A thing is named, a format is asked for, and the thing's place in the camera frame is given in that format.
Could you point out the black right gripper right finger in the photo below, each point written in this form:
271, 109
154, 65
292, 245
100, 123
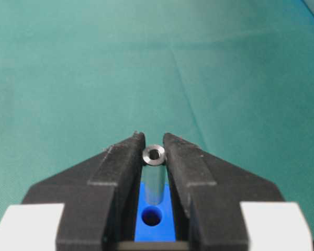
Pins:
229, 208

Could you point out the small blue plastic gear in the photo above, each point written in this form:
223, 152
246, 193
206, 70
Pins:
155, 223

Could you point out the grey metal shaft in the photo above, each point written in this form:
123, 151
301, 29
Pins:
154, 157

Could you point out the green table mat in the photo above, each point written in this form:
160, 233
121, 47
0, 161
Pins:
234, 77

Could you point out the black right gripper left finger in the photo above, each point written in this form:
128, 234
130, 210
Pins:
79, 208

